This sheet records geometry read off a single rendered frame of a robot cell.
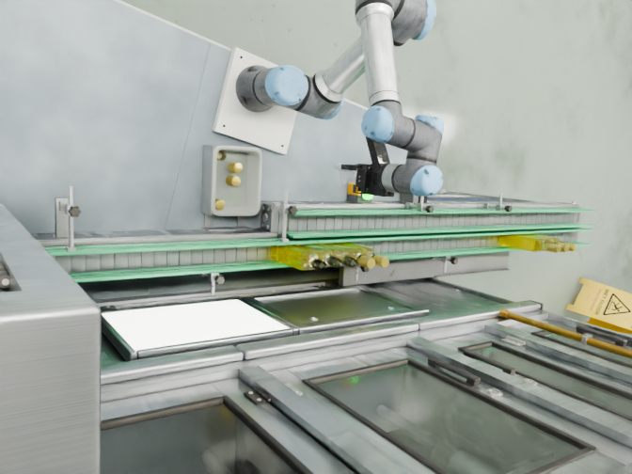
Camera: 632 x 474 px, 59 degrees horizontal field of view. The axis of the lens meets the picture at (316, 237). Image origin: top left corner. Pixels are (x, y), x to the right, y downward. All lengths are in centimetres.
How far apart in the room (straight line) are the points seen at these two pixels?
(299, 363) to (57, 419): 100
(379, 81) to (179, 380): 80
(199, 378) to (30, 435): 87
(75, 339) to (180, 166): 150
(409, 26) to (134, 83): 82
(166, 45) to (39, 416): 156
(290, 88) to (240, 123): 25
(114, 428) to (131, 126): 99
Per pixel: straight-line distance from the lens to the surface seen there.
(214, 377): 127
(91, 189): 179
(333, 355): 142
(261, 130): 195
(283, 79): 174
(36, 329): 38
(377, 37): 144
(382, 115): 129
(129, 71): 182
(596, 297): 496
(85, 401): 41
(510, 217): 271
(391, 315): 166
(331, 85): 178
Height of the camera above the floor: 250
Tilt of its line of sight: 55 degrees down
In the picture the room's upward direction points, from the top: 106 degrees clockwise
